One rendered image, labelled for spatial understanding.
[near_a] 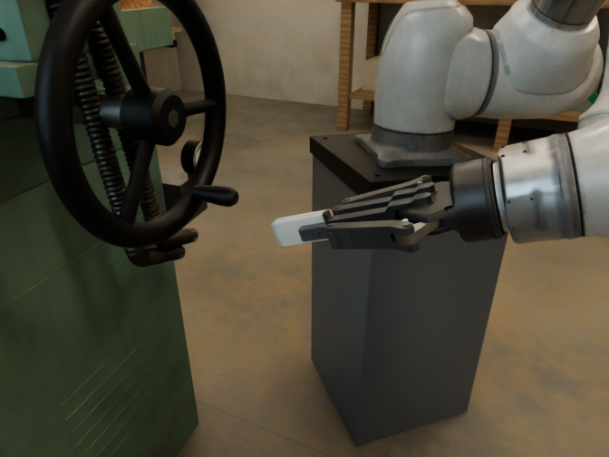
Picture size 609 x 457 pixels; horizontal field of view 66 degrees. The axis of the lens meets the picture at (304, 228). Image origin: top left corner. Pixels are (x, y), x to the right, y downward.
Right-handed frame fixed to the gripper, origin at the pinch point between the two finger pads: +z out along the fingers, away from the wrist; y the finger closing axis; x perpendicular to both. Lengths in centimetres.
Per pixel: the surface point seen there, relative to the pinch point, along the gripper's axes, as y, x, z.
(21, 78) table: 9.1, -23.7, 18.0
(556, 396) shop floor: -59, 82, -19
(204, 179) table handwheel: -5.9, -6.6, 14.7
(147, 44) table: -22.3, -25.5, 27.5
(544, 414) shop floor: -51, 81, -16
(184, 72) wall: -340, -27, 252
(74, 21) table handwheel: 10.3, -25.6, 7.6
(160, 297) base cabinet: -14.4, 15.5, 42.0
